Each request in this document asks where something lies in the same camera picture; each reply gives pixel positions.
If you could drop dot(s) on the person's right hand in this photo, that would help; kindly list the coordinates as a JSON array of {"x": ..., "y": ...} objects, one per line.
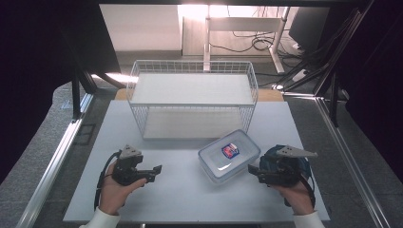
[{"x": 296, "y": 196}]

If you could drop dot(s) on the person's left hand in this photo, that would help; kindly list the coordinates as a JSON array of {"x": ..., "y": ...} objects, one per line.
[{"x": 115, "y": 193}]

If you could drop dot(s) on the aluminium rail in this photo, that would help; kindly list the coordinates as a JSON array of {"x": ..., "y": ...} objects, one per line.
[
  {"x": 53, "y": 164},
  {"x": 345, "y": 158}
]

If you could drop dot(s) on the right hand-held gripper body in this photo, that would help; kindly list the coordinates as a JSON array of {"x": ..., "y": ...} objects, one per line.
[{"x": 282, "y": 171}]

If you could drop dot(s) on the white desk frame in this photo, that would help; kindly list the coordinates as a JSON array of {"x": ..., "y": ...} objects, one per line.
[{"x": 244, "y": 23}]

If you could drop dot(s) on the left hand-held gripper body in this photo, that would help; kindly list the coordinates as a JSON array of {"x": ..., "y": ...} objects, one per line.
[{"x": 126, "y": 164}]

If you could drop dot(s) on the white power strip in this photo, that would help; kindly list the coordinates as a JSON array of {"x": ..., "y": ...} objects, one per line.
[{"x": 298, "y": 76}]

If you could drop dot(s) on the black metal stand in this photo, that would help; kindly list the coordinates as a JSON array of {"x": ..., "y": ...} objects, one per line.
[
  {"x": 332, "y": 95},
  {"x": 76, "y": 91}
]

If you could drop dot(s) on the black monitor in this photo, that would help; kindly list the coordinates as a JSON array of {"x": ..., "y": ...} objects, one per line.
[{"x": 309, "y": 28}]

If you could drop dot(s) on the clear rectangular lidded container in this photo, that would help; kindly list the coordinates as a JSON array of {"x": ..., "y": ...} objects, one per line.
[{"x": 228, "y": 156}]

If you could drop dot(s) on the white cabinet panel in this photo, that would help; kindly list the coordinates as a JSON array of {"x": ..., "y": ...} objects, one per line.
[{"x": 139, "y": 27}]

